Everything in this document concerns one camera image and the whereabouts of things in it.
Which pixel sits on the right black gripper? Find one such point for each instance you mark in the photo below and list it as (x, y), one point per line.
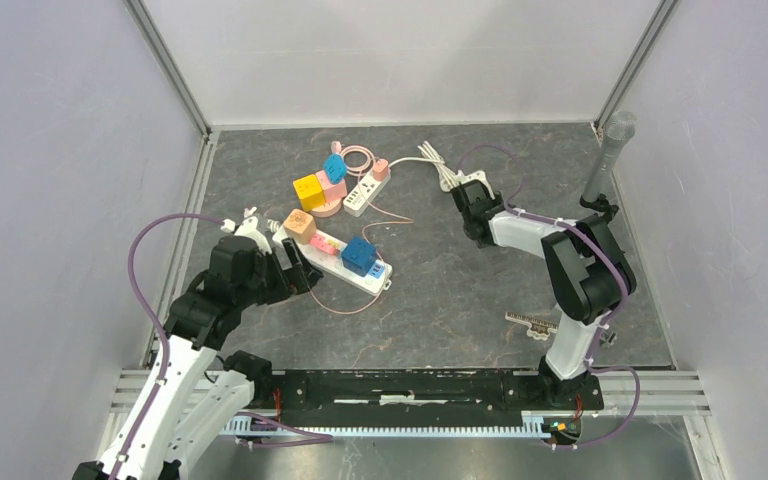
(498, 200)

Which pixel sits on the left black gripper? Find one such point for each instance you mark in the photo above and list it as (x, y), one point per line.
(282, 290)

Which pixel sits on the large white power strip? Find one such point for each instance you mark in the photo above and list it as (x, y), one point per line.
(375, 282)

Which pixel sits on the blue cube socket adapter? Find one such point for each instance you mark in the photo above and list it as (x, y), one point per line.
(358, 256)

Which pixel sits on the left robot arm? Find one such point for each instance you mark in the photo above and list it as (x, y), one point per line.
(161, 438)

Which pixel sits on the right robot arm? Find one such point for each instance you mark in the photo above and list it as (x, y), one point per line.
(588, 271)

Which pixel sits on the pink plug adapter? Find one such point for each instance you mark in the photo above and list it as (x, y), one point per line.
(324, 245)

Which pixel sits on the pink round socket stack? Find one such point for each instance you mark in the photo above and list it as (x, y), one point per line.
(333, 194)

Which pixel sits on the salmon plug on strip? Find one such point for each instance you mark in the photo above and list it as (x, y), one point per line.
(381, 170)

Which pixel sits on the light blue plug adapter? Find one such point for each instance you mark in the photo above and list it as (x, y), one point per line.
(335, 168)

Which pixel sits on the tan cube adapter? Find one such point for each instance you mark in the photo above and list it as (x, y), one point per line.
(300, 226)

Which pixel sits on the yellow cube adapter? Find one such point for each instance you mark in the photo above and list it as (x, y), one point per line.
(309, 192)

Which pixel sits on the small white power strip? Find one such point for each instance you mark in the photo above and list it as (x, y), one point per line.
(362, 194)

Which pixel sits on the black microphone tripod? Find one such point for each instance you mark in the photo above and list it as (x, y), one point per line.
(603, 206)

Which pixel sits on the white comb-like part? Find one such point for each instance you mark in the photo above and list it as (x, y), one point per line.
(536, 328)

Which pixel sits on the grey microphone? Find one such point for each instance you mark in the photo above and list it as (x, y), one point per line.
(619, 129)

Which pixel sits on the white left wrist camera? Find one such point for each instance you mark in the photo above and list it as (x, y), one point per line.
(253, 226)

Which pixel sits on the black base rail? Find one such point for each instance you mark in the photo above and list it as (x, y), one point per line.
(483, 397)

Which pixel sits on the white cable duct strip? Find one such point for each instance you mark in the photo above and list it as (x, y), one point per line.
(531, 427)

